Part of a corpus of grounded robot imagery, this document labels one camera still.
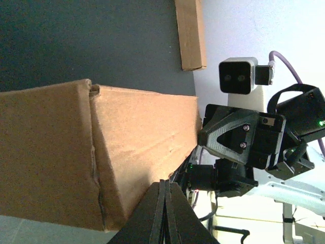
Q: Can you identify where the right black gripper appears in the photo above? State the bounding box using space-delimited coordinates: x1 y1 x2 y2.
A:
198 104 286 170

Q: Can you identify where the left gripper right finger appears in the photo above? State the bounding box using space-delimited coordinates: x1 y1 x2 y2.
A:
165 180 219 243

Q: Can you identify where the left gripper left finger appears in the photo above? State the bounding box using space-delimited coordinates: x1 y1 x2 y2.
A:
108 180 166 244

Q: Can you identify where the cardboard box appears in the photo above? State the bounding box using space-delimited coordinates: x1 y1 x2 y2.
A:
175 0 207 71
1 79 202 231

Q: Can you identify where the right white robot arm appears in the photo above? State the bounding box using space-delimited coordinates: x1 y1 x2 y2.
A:
173 83 324 197

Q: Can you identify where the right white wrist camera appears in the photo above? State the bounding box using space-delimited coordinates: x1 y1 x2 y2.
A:
218 56 275 112

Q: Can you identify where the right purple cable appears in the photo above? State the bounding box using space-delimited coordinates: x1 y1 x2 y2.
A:
268 50 325 158

